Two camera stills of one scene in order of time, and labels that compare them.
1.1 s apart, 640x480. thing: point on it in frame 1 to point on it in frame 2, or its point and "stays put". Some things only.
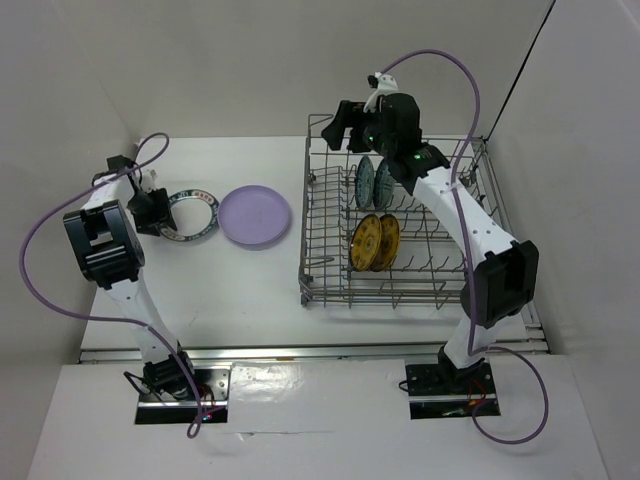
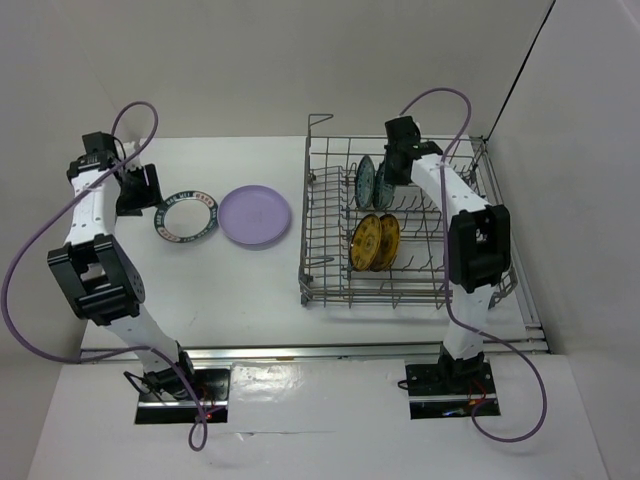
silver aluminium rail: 134,355 stays put
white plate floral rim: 195,214 stays put
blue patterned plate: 383,185 stays put
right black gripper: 350,114 to 389,175
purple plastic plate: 253,214 stays put
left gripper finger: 165,216 to 155,195
